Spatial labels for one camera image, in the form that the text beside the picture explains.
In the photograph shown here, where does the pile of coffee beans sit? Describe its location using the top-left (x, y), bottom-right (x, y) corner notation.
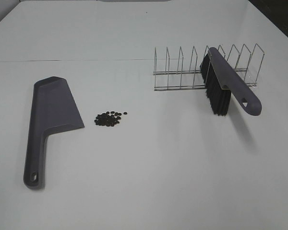
top-left (94, 111), bottom-right (128, 127)

